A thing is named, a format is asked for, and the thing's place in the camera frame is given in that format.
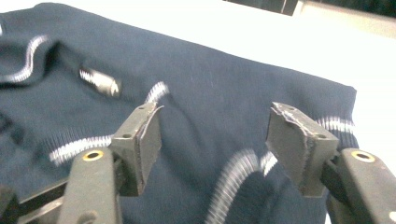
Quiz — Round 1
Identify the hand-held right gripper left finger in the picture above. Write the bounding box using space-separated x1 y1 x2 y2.
110 102 164 197

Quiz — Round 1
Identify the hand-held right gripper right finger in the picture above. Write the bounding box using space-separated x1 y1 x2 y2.
265 102 340 198

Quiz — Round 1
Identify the dark knitted vest grey trim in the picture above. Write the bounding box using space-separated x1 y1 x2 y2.
0 2 359 224

